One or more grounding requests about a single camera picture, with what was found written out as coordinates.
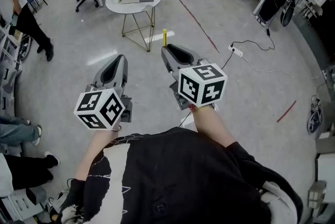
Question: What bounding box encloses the white power strip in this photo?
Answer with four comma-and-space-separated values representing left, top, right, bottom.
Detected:
228, 44, 244, 58

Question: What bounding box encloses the white shelf unit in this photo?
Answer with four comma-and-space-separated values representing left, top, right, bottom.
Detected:
0, 26, 24, 117

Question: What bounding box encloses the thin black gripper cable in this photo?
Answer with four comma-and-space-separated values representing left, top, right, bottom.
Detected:
178, 110, 194, 128

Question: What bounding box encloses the person's right forearm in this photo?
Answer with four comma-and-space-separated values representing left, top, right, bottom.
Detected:
193, 106, 236, 149

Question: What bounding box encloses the small cardboard box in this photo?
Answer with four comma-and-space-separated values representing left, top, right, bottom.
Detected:
308, 180, 328, 209

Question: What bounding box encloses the white power cable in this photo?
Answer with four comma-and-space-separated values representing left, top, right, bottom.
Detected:
242, 55, 328, 80

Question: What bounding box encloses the black power cable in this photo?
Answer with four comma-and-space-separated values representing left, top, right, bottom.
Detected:
221, 28, 276, 70

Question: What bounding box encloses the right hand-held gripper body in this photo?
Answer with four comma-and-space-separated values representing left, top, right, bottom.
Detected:
169, 58, 228, 110

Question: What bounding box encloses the round white side table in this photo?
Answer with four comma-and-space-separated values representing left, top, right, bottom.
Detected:
105, 0, 163, 52

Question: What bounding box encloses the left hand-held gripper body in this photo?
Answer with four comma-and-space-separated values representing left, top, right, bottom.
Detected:
73, 79, 133, 131

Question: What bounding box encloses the person's left forearm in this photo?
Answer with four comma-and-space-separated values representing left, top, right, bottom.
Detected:
74, 128, 124, 182

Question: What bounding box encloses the person's black white top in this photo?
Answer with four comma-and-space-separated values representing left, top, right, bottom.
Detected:
56, 127, 304, 224

